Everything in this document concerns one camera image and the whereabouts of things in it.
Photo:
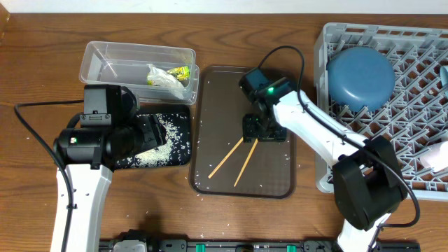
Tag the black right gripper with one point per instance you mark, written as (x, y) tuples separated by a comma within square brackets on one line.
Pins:
[(253, 131)]

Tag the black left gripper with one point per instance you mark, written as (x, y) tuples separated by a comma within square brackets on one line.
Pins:
[(148, 128)]

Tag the wooden chopstick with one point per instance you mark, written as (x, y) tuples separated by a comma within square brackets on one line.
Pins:
[(255, 143), (232, 150)]

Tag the white tissue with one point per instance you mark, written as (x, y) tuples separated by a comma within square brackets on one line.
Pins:
[(159, 77)]

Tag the yellow green snack wrapper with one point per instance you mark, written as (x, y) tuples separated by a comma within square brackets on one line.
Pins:
[(180, 73)]

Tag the dark blue plate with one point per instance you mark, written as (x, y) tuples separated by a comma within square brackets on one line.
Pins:
[(360, 77)]

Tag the pink cup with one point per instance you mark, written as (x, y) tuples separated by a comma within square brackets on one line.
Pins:
[(435, 157)]

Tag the light blue bowl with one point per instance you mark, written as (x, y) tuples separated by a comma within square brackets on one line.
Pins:
[(444, 78)]

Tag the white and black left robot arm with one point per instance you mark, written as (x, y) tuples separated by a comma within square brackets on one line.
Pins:
[(89, 155)]

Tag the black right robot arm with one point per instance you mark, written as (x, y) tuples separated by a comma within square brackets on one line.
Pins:
[(367, 183)]

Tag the grey dishwasher rack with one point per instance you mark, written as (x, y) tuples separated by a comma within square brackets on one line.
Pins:
[(415, 117)]

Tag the pile of white rice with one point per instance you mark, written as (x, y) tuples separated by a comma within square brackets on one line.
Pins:
[(164, 147)]

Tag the black plastic bin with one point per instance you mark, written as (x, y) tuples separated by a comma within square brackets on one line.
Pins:
[(175, 140)]

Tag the dark brown serving tray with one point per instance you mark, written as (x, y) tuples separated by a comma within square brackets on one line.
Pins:
[(270, 172)]

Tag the clear plastic bin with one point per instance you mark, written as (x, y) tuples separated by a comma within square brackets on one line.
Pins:
[(126, 64)]

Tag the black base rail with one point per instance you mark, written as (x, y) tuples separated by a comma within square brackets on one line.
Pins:
[(138, 240)]

